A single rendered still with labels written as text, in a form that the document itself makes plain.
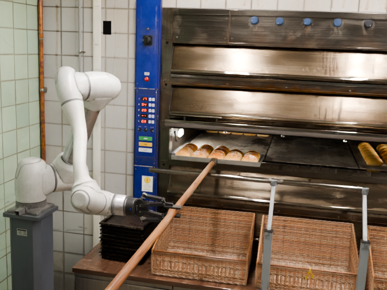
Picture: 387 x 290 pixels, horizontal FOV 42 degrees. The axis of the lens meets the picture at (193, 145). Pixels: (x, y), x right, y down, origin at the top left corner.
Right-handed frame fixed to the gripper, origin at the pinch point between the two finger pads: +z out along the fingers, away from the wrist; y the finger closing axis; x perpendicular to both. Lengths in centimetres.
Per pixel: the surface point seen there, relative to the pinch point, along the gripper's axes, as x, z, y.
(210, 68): -112, -7, -55
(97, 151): -112, -80, 4
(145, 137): -110, -47, -9
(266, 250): -53, 38, 34
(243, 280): -69, 26, 60
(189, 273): -64, -4, 58
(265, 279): -53, 39, 50
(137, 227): -73, -38, 38
